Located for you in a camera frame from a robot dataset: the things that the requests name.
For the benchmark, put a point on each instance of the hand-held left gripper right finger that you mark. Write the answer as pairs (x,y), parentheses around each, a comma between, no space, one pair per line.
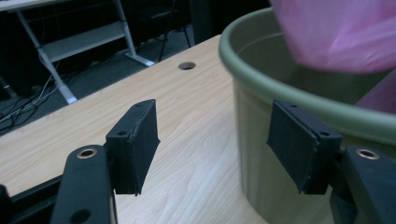
(302,146)

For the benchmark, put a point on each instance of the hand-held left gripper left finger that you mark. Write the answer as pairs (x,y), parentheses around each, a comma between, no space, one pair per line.
(134,152)

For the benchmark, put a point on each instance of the green plastic bucket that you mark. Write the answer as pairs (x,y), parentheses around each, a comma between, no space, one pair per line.
(280,193)

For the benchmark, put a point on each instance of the pink plastic bag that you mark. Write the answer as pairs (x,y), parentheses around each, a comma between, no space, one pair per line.
(336,34)

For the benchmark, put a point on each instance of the black tripod stand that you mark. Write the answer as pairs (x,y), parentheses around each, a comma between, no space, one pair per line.
(162,49)

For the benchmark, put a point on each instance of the grey column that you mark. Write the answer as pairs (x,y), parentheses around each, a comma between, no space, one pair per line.
(202,21)

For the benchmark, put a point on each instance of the white metal desk frame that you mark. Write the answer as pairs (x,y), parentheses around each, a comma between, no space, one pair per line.
(84,42)

